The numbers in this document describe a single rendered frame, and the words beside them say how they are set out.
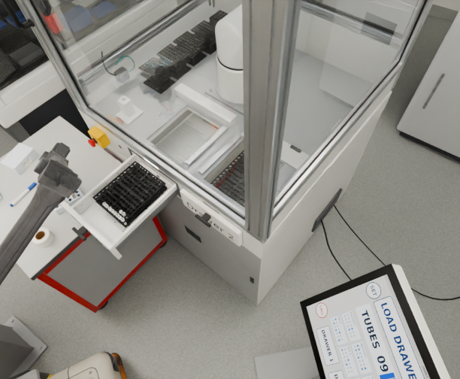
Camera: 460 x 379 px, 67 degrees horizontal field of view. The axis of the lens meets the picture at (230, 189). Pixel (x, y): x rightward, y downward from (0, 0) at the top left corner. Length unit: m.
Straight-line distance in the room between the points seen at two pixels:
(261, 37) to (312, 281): 1.74
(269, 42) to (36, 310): 2.11
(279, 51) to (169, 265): 1.79
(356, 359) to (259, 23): 0.80
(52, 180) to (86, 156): 0.87
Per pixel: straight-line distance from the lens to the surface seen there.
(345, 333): 1.03
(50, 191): 0.91
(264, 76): 0.62
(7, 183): 1.86
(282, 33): 0.56
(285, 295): 2.12
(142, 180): 1.42
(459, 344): 2.34
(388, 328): 0.96
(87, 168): 1.72
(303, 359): 2.03
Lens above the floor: 2.04
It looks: 58 degrees down
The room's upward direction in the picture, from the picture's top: 5 degrees counter-clockwise
